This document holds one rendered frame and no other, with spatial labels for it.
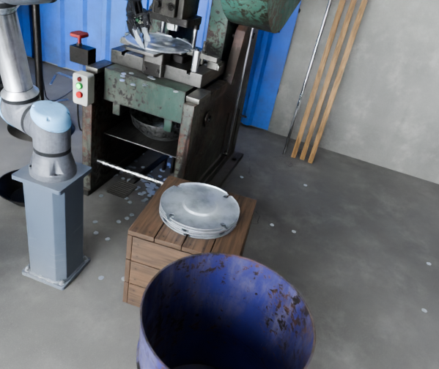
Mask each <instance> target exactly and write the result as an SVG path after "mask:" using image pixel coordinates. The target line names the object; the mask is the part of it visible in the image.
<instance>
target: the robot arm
mask: <svg viewBox="0 0 439 369"><path fill-rule="evenodd" d="M56 1H57V0H0V75H1V79H2V83H3V86H4V88H3V89H2V90H1V92H0V95H1V96H0V116H1V117H2V119H3V120H4V121H5V122H6V123H8V124H9V125H11V126H13V127H16V128H17V129H19V130H20V131H22V132H24V133H25V134H27V135H29V136H31V137H32V140H33V154H32V158H31V160H30V163H29V174H30V176H31V177H32V178H34V179H36V180H38V181H40V182H47V183H57V182H64V181H67V180H69V179H72V178H73V177H74V176H75V175H76V173H77V165H76V162H75V160H74V158H73V154H72V152H71V118H70V112H69V110H68V109H67V108H66V107H65V106H64V105H63V104H61V103H58V102H52V101H50V100H41V97H40V91H39V89H38V88H37V87H36V86H35V85H33V83H32V77H31V73H30V70H29V63H28V60H27V56H26V50H25V46H24V43H23V36H22V33H21V27H20V23H19V19H18V13H17V8H18V7H19V6H20V5H32V4H48V3H54V2H56ZM126 1H128V3H127V6H126V9H125V10H126V13H127V15H126V16H127V17H128V20H127V21H126V23H127V28H128V31H129V32H130V34H131V35H132V36H133V38H134V39H135V41H137V43H138V44H139V45H140V46H141V47H142V48H143V49H146V47H147V45H148V42H149V41H150V34H149V30H150V26H152V20H151V17H150V12H149V11H148V10H146V9H145V8H143V6H142V3H141V1H142V0H126ZM150 21H151V22H150ZM139 29H141V32H142V38H143V42H142V41H141V37H140V31H139Z"/></svg>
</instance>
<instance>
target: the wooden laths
mask: <svg viewBox="0 0 439 369"><path fill-rule="evenodd" d="M367 1H368V0H362V1H361V5H360V7H359V10H358V14H357V16H356V19H355V22H354V25H353V29H352V31H351V34H350V38H349V40H348V43H347V47H346V49H345V52H344V55H343V58H342V62H341V64H340V67H339V71H338V73H337V76H336V80H335V82H334V85H333V88H332V90H331V94H330V97H329V99H328V103H327V105H326V108H325V112H324V114H323V117H322V121H321V123H320V127H319V130H318V132H317V136H316V138H315V141H314V145H313V147H312V150H311V154H310V156H309V160H308V163H311V164H312V163H313V160H314V156H315V154H316V151H317V147H318V145H319V142H320V139H321V137H322V133H323V130H324V128H325V124H326V122H327V119H328V115H329V113H330V110H331V106H332V104H333V101H334V98H335V96H336V92H337V89H338V87H339V83H340V80H341V78H342V74H343V72H344V68H345V65H346V63H347V60H348V57H349V55H350V51H351V48H352V46H353V42H354V39H355V36H356V33H357V30H358V27H359V25H360V22H361V19H362V16H363V13H364V10H365V7H366V3H367ZM331 2H332V0H329V1H328V5H327V8H326V11H325V15H324V18H323V20H322V25H321V27H320V32H319V34H318V37H317V41H316V44H315V46H314V51H313V54H312V57H311V61H310V63H309V68H308V70H307V73H306V77H305V81H304V83H303V87H302V90H301V93H300V97H299V100H298V104H297V107H296V109H295V114H294V116H293V119H292V124H291V126H290V129H289V133H288V136H287V140H286V143H285V146H284V150H283V152H282V154H285V153H286V150H287V146H288V143H289V139H290V136H291V134H292V129H293V127H294V124H295V120H296V117H297V115H298V110H299V107H300V103H301V100H302V98H303V93H304V91H305V88H306V84H307V81H308V79H309V74H310V72H311V67H312V65H313V62H314V57H315V55H316V52H317V48H318V45H319V43H320V38H321V36H322V32H323V29H324V26H325V22H326V19H327V17H328V12H329V9H330V7H331ZM345 2H346V0H340V2H339V6H338V8H337V11H336V15H335V18H334V20H333V25H332V27H331V31H330V34H329V37H328V41H327V43H326V46H325V50H324V53H323V55H322V59H321V62H320V66H319V69H318V71H317V76H316V78H315V81H314V85H313V88H312V91H311V94H310V97H309V101H308V104H307V106H306V110H305V114H304V116H303V120H302V122H301V126H300V129H299V132H298V136H297V139H296V142H295V145H294V148H293V151H292V155H291V157H293V158H296V155H297V152H298V148H299V146H300V142H301V139H302V137H303V132H304V130H305V127H306V123H307V121H308V118H309V114H310V111H311V107H312V105H313V102H314V98H315V95H316V93H317V89H318V86H319V84H320V79H321V77H322V73H323V70H324V68H325V63H326V61H327V58H328V54H329V52H330V49H331V45H332V42H333V39H334V36H335V33H336V29H337V26H338V24H339V20H340V17H341V15H342V10H343V8H344V4H345ZM356 2H357V0H351V1H350V6H349V8H348V11H347V14H346V17H345V19H344V23H343V26H342V30H341V33H340V35H339V39H338V42H337V44H336V48H335V51H334V53H333V58H332V60H331V64H330V67H329V69H328V73H327V75H326V78H325V82H324V85H323V88H322V91H321V94H320V98H319V100H318V103H317V107H316V109H315V112H314V116H313V119H312V121H311V125H310V128H309V131H308V134H307V137H306V141H305V144H304V146H303V150H302V152H301V155H300V159H301V160H304V159H305V156H306V153H307V150H308V147H309V144H310V141H311V137H312V135H313V132H314V128H315V125H316V123H317V119H318V116H319V114H320V110H321V107H322V104H323V101H324V99H325V95H326V92H327V90H328V86H329V83H330V81H331V77H332V74H333V71H334V68H335V66H336V61H337V59H338V56H339V52H340V50H341V47H342V43H343V41H344V37H345V34H346V32H347V28H348V26H349V23H350V19H351V17H352V14H353V10H354V8H355V4H356Z"/></svg>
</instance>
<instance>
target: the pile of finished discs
mask: <svg viewBox="0 0 439 369"><path fill-rule="evenodd" d="M227 195H228V194H227V192H226V191H224V190H222V189H220V188H218V187H215V186H212V185H210V184H204V183H198V182H186V183H181V184H180V185H178V186H172V187H170V188H168V189H167V190H165V191H164V192H163V194H162V196H161V201H160V207H159V213H160V216H161V219H162V221H163V222H164V223H165V224H166V225H167V226H168V227H170V229H172V230H173V231H176V232H177V233H179V234H182V235H184V236H186V234H189V235H188V236H189V237H192V238H196V239H214V238H219V237H222V236H225V235H227V234H229V233H230V232H231V231H232V230H233V229H234V228H235V226H236V224H237V221H238V218H239V215H240V207H239V205H238V203H237V202H236V200H235V199H234V198H233V197H231V196H229V197H227Z"/></svg>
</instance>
